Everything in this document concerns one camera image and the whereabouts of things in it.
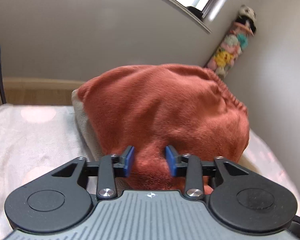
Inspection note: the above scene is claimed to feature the plush toy storage tube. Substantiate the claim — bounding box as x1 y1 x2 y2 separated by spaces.
206 22 254 79

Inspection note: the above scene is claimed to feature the rust red fleece garment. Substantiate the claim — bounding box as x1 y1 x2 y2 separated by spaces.
76 64 250 190

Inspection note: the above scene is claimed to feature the bed with white polka-dot cover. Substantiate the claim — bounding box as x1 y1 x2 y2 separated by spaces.
0 105 300 239

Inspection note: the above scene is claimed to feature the panda plush toy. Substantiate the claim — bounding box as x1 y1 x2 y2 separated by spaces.
236 5 257 34

